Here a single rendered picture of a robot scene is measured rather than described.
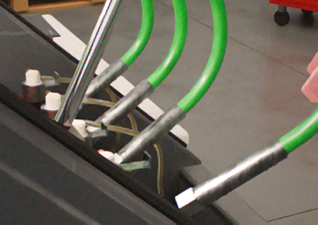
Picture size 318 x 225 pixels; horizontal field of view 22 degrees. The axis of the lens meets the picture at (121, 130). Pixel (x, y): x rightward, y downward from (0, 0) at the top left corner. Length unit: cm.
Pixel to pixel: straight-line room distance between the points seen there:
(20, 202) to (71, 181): 2
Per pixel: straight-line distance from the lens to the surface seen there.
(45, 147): 32
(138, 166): 75
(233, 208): 105
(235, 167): 65
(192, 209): 66
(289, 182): 324
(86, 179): 33
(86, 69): 34
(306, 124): 64
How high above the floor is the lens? 146
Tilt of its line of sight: 24 degrees down
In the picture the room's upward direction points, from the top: 1 degrees counter-clockwise
